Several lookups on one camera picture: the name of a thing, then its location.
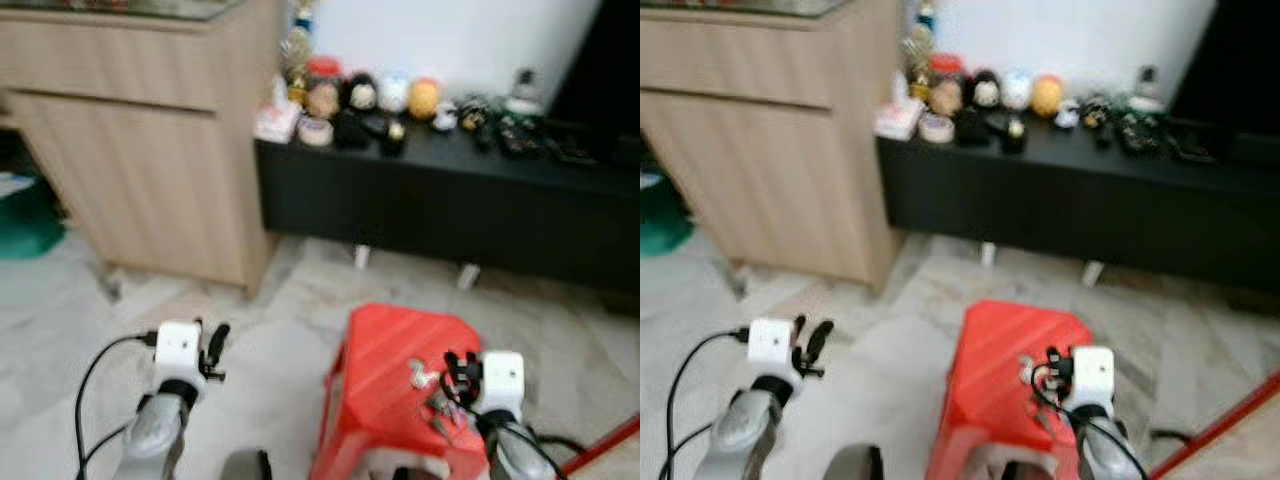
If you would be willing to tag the red lid jar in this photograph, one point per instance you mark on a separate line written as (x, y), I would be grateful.
(945, 86)
(322, 88)

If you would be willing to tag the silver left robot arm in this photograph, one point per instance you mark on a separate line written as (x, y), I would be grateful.
(735, 440)
(150, 440)

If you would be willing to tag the black box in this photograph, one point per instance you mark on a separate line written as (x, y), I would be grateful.
(350, 130)
(970, 128)

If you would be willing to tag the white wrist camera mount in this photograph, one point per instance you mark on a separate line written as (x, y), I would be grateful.
(180, 347)
(1092, 375)
(500, 380)
(770, 345)

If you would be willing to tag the gold trophy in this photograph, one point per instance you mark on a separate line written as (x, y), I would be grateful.
(915, 52)
(295, 55)

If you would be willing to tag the light wood cabinet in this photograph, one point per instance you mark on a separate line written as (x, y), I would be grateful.
(150, 150)
(770, 150)

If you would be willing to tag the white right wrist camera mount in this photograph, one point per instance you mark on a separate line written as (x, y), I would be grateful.
(500, 380)
(1092, 375)

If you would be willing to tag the black mouse egg figure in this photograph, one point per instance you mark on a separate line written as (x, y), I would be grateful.
(985, 90)
(360, 92)

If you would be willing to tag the red plastic stool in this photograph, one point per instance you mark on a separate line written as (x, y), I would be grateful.
(990, 400)
(385, 400)

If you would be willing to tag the black bear figure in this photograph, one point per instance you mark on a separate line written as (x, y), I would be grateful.
(472, 110)
(1097, 110)

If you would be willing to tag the yellow egg figure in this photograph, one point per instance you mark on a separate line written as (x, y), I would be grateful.
(1047, 96)
(424, 98)

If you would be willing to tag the black flat device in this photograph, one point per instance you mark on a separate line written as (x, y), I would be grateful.
(570, 148)
(1195, 146)

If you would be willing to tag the pink tissue pack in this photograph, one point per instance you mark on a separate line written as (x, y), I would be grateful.
(277, 120)
(900, 118)

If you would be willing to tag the green bag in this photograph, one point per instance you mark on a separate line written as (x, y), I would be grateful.
(25, 225)
(660, 220)

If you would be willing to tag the silver key bunch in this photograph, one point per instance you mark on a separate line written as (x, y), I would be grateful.
(425, 378)
(1026, 368)

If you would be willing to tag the small cow figure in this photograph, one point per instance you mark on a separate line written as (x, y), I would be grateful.
(445, 117)
(1067, 114)

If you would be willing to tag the red strip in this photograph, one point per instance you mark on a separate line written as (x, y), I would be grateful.
(600, 445)
(1220, 425)

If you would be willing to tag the black tape dispenser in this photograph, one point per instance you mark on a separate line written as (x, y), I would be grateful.
(393, 136)
(1013, 134)

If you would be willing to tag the black low sideboard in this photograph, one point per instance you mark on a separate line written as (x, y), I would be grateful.
(430, 200)
(1050, 200)

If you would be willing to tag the black television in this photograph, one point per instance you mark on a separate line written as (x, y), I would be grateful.
(1230, 60)
(600, 60)

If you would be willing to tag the white egg figure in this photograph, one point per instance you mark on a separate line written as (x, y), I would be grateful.
(393, 92)
(1016, 90)

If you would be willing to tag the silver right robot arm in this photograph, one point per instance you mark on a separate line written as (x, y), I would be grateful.
(515, 450)
(1105, 450)

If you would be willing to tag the white tape roll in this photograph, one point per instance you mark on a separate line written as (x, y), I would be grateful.
(315, 132)
(937, 128)

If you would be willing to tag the black remote control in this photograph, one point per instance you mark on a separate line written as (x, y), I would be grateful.
(484, 138)
(1106, 136)

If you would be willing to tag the white sideboard leg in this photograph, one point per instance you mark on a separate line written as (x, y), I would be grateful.
(467, 276)
(1092, 273)
(362, 257)
(988, 255)

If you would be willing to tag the blue stem trophy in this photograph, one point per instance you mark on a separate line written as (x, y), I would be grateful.
(925, 12)
(303, 12)

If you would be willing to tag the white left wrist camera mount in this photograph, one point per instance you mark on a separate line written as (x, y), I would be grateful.
(770, 345)
(180, 347)

